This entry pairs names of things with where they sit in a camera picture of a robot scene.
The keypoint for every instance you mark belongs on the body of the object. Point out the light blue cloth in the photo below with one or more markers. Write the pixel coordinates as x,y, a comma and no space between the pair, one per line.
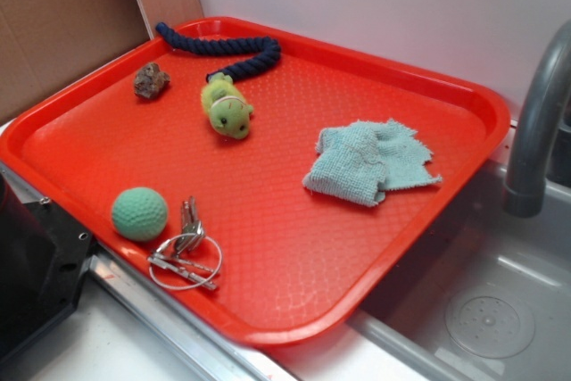
360,162

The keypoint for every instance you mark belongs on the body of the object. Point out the red plastic tray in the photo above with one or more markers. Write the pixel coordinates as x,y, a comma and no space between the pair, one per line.
296,263

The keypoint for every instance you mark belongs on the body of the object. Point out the silver key bunch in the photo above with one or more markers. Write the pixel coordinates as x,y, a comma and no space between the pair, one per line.
174,254

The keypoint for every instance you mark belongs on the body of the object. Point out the green golf ball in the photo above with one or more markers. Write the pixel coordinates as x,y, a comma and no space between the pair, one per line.
139,214

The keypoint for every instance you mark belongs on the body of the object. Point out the brown rock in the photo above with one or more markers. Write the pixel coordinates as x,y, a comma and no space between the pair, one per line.
150,81

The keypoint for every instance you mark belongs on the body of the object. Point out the grey faucet spout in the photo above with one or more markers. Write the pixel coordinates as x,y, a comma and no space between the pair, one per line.
541,147

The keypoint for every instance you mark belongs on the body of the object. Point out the grey toy sink basin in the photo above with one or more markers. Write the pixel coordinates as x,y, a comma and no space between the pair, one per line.
481,295

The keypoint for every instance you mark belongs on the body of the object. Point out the brown cardboard panel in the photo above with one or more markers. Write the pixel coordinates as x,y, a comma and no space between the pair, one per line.
48,44

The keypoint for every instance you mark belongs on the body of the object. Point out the green plush rope toy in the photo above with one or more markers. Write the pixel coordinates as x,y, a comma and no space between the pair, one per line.
226,107

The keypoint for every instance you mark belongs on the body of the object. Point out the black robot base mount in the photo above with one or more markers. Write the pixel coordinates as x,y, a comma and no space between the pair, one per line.
44,258

